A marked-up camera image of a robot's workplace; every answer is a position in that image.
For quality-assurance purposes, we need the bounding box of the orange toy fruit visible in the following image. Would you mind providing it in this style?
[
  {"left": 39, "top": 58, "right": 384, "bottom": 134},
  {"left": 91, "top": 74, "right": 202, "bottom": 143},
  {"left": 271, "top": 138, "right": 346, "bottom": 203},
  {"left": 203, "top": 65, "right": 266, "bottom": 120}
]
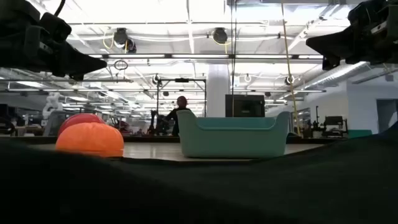
[{"left": 55, "top": 122, "right": 125, "bottom": 158}]

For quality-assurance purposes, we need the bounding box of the black ceiling cable reel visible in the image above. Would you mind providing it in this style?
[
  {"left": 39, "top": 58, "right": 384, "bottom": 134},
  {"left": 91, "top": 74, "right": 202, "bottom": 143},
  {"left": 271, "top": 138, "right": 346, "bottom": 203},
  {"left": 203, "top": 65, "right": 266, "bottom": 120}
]
[
  {"left": 212, "top": 27, "right": 229, "bottom": 44},
  {"left": 113, "top": 27, "right": 137, "bottom": 54}
]

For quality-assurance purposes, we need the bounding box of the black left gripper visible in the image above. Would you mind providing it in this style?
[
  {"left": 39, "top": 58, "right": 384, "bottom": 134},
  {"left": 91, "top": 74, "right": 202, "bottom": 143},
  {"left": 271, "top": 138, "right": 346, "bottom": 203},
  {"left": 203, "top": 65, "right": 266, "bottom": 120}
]
[{"left": 0, "top": 30, "right": 108, "bottom": 81}]

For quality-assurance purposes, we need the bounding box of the red toy tomato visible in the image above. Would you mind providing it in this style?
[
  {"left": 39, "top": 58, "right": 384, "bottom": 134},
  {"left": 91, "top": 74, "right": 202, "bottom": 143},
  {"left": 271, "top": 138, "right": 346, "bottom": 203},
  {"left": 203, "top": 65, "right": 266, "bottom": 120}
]
[{"left": 57, "top": 113, "right": 106, "bottom": 138}]

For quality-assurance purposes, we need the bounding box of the black equipment cart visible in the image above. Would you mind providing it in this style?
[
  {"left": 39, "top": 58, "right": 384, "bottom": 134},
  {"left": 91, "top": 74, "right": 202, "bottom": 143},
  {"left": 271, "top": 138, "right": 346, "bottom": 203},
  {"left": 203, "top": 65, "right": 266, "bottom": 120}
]
[{"left": 322, "top": 115, "right": 349, "bottom": 138}]

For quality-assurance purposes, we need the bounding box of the black monitor screen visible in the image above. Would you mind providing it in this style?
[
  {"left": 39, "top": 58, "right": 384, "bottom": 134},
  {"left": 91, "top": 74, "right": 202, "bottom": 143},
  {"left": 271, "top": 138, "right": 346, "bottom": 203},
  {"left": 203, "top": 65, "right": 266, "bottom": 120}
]
[{"left": 225, "top": 94, "right": 266, "bottom": 118}]

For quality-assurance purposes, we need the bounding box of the teal plastic basket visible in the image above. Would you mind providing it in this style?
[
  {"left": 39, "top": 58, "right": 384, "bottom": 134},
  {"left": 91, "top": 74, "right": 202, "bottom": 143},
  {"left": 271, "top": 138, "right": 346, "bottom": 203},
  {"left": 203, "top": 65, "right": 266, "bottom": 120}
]
[{"left": 176, "top": 110, "right": 292, "bottom": 159}]

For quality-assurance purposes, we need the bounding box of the black metal stand frame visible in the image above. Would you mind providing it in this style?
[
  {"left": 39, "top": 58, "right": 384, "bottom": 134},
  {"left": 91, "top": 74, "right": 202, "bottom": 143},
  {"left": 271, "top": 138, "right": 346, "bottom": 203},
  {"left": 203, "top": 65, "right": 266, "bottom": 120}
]
[{"left": 156, "top": 78, "right": 208, "bottom": 118}]

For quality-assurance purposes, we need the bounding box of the black folded cloth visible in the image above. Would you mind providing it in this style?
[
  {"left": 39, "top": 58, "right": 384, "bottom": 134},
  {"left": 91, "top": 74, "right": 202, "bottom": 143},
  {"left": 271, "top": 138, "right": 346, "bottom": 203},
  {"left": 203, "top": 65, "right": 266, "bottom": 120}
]
[{"left": 0, "top": 120, "right": 398, "bottom": 224}]

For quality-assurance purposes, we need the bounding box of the yellow hanging cable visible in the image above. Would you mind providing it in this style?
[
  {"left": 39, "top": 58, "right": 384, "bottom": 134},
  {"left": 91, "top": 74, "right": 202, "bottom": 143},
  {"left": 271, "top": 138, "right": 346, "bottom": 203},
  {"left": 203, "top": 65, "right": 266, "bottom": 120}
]
[{"left": 280, "top": 0, "right": 302, "bottom": 136}]

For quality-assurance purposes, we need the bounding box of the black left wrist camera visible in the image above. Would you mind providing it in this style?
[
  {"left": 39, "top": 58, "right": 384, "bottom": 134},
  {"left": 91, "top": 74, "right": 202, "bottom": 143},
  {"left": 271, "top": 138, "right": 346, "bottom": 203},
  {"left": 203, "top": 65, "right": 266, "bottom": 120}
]
[{"left": 40, "top": 12, "right": 72, "bottom": 43}]

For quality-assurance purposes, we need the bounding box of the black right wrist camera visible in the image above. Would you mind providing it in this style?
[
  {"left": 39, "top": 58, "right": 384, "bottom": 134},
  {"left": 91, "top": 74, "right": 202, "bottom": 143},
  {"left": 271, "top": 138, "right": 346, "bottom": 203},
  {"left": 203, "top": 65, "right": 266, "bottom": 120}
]
[{"left": 348, "top": 1, "right": 371, "bottom": 28}]

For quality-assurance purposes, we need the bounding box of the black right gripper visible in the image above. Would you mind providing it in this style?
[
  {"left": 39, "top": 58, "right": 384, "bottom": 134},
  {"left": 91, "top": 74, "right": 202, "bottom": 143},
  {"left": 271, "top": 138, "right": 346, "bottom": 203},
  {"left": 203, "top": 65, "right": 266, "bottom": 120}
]
[{"left": 306, "top": 2, "right": 398, "bottom": 71}]

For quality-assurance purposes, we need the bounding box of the person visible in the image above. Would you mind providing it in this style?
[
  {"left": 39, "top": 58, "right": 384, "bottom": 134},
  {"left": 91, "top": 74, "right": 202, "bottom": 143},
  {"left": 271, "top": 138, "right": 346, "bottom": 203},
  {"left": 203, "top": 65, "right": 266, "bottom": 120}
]
[{"left": 166, "top": 95, "right": 191, "bottom": 137}]

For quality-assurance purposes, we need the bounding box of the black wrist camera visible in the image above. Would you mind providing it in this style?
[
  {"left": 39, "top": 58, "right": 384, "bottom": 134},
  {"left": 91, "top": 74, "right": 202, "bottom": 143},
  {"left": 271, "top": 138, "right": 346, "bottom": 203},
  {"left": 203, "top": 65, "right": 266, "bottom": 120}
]
[
  {"left": 348, "top": 1, "right": 371, "bottom": 28},
  {"left": 40, "top": 12, "right": 72, "bottom": 43}
]

